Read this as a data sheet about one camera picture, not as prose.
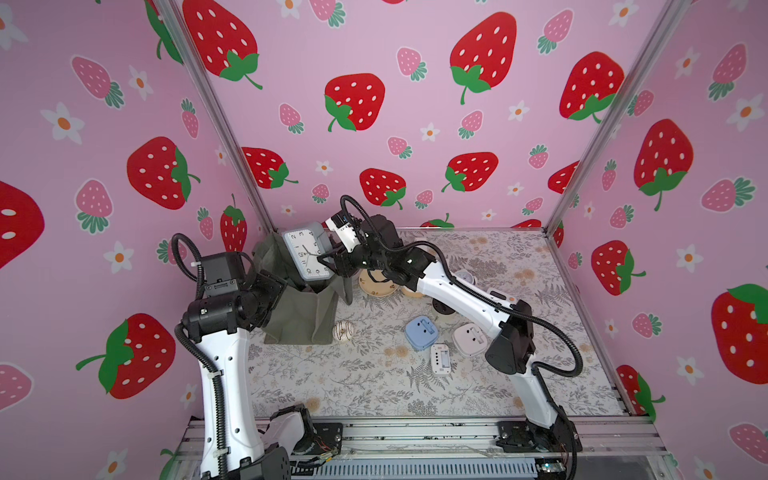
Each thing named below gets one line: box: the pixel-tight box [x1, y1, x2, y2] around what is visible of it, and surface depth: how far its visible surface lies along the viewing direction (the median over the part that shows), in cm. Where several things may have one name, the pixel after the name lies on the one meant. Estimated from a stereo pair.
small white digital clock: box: [431, 343, 451, 375], surface depth 86 cm
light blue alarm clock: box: [404, 316, 439, 350], surface depth 92 cm
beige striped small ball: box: [333, 320, 353, 342], surface depth 92 cm
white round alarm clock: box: [455, 269, 477, 286], surface depth 103 cm
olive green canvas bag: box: [250, 232, 353, 344], surface depth 85 cm
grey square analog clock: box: [282, 222, 334, 281], surface depth 74 cm
